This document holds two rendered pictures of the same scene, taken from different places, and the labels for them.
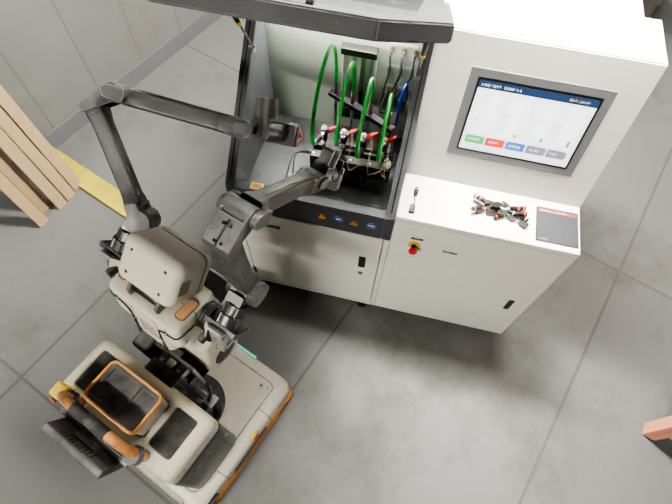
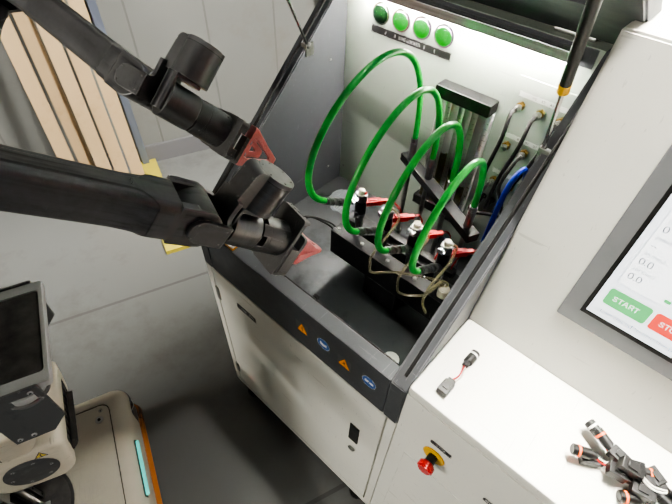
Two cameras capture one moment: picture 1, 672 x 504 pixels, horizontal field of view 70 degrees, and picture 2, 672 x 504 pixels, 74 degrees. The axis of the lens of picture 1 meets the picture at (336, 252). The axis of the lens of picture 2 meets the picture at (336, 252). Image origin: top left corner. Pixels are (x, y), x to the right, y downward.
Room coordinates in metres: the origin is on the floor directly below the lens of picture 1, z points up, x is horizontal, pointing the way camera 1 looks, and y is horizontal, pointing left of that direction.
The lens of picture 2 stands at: (0.59, -0.29, 1.79)
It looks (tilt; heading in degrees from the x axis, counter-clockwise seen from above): 48 degrees down; 30
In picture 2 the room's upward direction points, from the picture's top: 3 degrees clockwise
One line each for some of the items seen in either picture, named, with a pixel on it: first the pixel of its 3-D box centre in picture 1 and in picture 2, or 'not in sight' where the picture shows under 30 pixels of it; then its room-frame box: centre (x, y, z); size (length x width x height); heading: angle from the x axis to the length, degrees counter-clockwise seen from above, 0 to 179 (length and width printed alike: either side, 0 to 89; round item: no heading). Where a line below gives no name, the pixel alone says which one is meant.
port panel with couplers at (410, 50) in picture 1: (399, 72); (521, 152); (1.54, -0.22, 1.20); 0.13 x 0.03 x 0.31; 79
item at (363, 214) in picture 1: (310, 209); (292, 309); (1.09, 0.11, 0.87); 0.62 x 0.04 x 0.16; 79
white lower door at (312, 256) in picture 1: (311, 259); (293, 390); (1.08, 0.12, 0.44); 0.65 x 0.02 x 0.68; 79
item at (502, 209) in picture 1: (500, 209); (643, 484); (1.04, -0.63, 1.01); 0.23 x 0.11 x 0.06; 79
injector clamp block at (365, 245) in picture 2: (351, 165); (391, 272); (1.30, -0.05, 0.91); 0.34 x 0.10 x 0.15; 79
